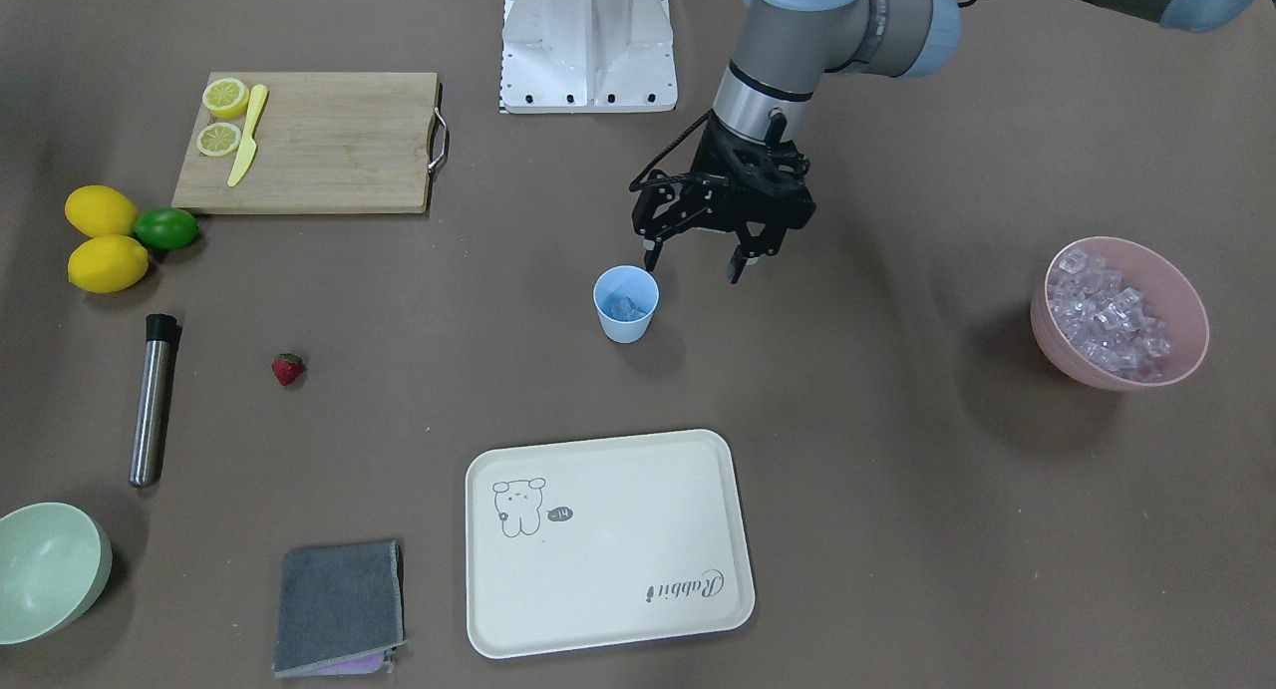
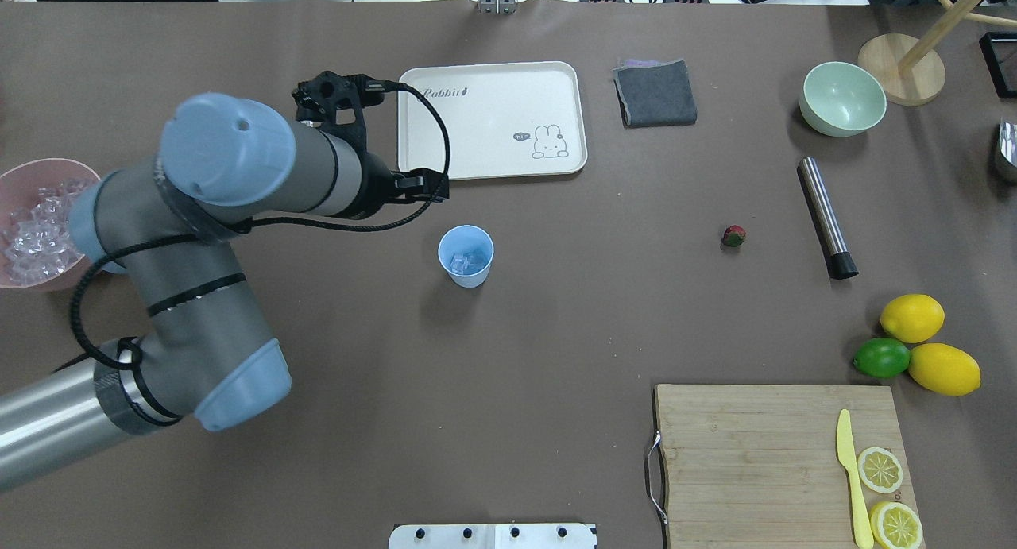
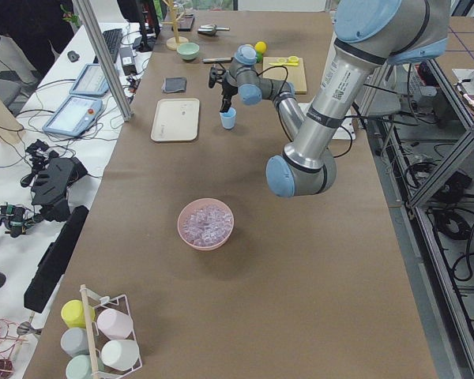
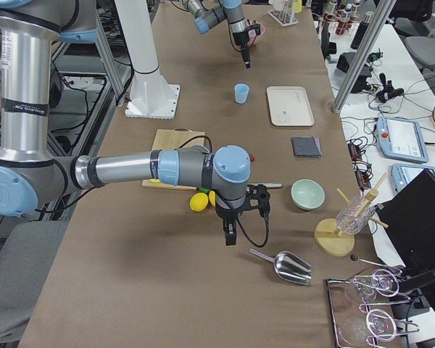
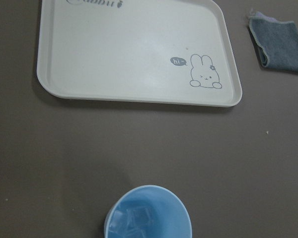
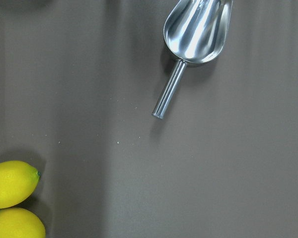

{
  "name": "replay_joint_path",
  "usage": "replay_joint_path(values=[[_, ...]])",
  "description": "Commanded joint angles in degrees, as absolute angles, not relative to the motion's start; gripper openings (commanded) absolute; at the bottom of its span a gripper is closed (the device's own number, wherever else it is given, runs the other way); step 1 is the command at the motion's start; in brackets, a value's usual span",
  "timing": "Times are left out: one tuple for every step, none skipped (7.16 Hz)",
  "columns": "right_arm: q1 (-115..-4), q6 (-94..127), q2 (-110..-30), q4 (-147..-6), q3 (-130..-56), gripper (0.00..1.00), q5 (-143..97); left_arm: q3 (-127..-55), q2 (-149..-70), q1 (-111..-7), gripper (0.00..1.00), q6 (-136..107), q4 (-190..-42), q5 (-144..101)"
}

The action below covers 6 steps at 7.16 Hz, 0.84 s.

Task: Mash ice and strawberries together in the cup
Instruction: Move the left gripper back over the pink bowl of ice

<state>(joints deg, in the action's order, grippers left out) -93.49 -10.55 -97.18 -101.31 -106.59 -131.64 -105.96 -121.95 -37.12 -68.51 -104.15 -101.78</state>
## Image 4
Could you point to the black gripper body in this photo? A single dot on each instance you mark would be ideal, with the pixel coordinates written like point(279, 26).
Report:
point(228, 214)
point(241, 38)

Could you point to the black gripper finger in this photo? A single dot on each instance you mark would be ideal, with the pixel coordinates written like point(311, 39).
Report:
point(242, 56)
point(247, 59)
point(232, 234)
point(227, 228)

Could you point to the light blue plastic cup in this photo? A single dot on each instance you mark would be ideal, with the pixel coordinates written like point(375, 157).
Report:
point(241, 92)

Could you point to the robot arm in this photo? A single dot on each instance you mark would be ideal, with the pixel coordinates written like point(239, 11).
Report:
point(31, 176)
point(225, 11)

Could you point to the pink bowl of ice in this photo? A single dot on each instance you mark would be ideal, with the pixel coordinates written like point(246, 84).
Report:
point(258, 34)

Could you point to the steel ice scoop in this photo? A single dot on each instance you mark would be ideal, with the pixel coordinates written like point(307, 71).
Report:
point(288, 266)

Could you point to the yellow lemon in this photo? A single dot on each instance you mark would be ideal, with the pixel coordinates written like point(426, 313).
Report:
point(199, 202)
point(212, 198)

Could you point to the steel muddler black tip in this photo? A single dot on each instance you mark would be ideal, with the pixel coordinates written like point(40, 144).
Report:
point(269, 185)

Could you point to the cream rabbit tray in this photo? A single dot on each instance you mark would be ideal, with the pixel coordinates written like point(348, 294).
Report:
point(289, 106)

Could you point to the mint green bowl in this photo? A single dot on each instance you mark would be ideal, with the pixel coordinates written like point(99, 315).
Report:
point(307, 194)

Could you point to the wooden cutting board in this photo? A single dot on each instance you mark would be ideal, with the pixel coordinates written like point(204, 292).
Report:
point(170, 139)

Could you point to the wooden mug tree stand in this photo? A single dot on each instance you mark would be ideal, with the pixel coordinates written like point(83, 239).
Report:
point(330, 239)

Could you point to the grey folded cloth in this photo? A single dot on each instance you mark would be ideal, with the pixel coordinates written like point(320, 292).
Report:
point(306, 146)

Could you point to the clear glass on stand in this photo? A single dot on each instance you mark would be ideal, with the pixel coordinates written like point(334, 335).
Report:
point(354, 216)

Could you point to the black glass tray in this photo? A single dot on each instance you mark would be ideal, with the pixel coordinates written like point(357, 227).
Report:
point(361, 309)

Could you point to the blue teach pendant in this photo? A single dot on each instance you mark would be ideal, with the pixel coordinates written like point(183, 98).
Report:
point(403, 174)
point(401, 139)

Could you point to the black monitor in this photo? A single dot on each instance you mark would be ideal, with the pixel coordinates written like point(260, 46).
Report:
point(410, 215)

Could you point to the grey office chair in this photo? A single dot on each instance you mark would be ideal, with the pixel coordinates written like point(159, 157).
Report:
point(25, 262)

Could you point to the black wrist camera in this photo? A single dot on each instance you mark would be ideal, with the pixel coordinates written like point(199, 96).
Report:
point(258, 198)
point(255, 30)

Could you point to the white wire cup rack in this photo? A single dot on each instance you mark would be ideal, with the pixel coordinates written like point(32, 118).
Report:
point(283, 11)

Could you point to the aluminium frame post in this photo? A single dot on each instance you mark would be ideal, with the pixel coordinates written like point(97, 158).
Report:
point(371, 34)

